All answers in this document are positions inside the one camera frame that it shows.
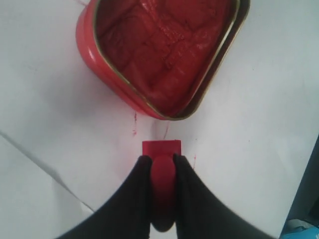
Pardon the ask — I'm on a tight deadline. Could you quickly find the white paper sheet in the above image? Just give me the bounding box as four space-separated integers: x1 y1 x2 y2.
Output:
0 131 96 239

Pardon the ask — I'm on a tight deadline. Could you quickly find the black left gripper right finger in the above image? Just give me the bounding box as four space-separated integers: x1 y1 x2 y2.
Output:
173 154 272 239

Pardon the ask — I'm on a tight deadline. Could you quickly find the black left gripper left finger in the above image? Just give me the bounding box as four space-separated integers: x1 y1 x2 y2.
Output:
60 156 152 239

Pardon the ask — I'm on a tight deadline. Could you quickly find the red ink pad tin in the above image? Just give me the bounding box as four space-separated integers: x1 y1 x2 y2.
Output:
76 0 250 120

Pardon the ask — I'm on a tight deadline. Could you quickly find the red plastic stamp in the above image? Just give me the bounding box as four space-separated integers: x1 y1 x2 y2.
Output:
142 140 181 233

